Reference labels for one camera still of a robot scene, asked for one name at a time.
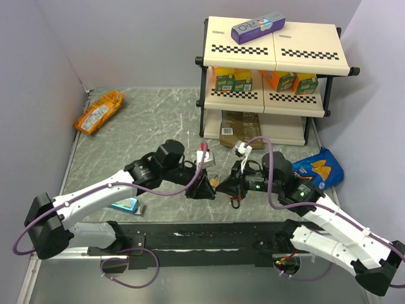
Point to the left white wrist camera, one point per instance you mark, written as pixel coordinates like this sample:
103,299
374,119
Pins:
204,158

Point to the green orange carton right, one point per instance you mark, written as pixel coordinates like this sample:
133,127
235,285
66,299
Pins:
305,83

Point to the blue Doritos chip bag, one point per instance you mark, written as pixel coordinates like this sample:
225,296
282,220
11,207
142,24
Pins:
323,170

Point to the purple rectangular box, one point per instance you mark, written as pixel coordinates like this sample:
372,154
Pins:
257,27

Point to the brass padlock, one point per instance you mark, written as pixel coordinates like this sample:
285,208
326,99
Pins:
215,181

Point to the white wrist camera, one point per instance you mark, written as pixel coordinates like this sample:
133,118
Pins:
204,158
242,150

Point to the green yellow carton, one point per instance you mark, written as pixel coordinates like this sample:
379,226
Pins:
224,79
243,80

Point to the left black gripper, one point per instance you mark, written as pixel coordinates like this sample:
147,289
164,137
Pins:
202,189

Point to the blue snack bar packet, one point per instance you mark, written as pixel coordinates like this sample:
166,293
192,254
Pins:
130,205

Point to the green yellow carton left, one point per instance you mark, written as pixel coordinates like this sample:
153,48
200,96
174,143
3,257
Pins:
224,79

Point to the orange black padlock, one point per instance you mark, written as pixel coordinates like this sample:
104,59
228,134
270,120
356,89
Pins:
234,202

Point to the beige three-tier shelf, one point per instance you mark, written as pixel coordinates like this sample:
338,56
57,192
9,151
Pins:
298,47

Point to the orange green carton tilted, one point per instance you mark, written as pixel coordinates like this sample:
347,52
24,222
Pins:
278,80

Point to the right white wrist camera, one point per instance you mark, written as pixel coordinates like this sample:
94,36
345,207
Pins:
242,150

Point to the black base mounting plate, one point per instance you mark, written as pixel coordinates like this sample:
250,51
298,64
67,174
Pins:
204,244

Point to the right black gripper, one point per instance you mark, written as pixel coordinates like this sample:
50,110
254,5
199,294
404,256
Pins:
235,185

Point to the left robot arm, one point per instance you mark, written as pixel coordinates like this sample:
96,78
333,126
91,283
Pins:
55,224

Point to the brown coffee bag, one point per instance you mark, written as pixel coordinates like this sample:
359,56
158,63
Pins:
238,126

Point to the orange snack bag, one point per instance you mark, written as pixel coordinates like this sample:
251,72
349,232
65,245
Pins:
99,112

